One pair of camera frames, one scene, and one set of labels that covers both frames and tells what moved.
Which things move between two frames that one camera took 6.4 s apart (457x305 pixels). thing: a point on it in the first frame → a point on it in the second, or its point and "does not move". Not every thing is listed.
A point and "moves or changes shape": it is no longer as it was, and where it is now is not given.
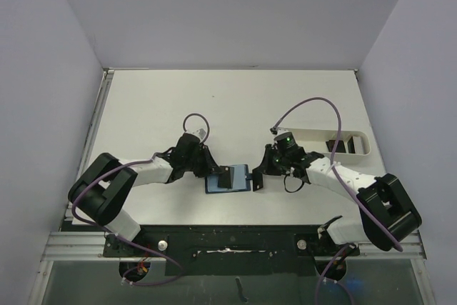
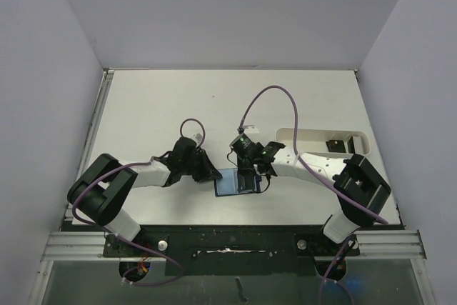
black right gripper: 268,161 → 245,171
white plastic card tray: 324,141 does not move
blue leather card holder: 240,181 moves or changes shape
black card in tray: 340,148 does not move
